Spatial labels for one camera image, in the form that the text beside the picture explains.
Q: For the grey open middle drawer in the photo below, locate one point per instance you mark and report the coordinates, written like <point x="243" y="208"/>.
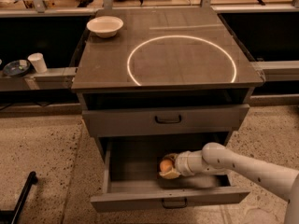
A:
<point x="132" y="181"/>

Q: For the grey drawer cabinet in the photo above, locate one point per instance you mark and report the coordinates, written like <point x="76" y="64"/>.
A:
<point x="165" y="57"/>

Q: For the black upper drawer handle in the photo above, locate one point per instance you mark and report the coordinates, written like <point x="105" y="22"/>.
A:
<point x="174" y="120"/>

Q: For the white paper cup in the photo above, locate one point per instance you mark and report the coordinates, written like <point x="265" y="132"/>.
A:
<point x="37" y="61"/>

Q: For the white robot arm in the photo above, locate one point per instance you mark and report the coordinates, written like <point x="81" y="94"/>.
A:
<point x="214" y="159"/>

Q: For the black middle drawer handle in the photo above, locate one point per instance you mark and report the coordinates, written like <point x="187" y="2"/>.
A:
<point x="174" y="204"/>

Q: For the grey upper drawer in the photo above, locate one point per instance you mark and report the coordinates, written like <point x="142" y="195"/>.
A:
<point x="140" y="121"/>

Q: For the orange fruit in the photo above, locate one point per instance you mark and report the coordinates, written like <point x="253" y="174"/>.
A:
<point x="166" y="165"/>

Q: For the black drawer handle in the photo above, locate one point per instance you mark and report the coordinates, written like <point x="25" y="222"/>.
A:
<point x="174" y="204"/>
<point x="174" y="120"/>

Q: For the black metal bar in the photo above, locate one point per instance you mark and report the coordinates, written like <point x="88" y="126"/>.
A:
<point x="12" y="216"/>

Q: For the white paper bowl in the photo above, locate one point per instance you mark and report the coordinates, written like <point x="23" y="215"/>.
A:
<point x="105" y="26"/>

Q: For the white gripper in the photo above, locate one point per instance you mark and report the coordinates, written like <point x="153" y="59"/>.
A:
<point x="182" y="164"/>

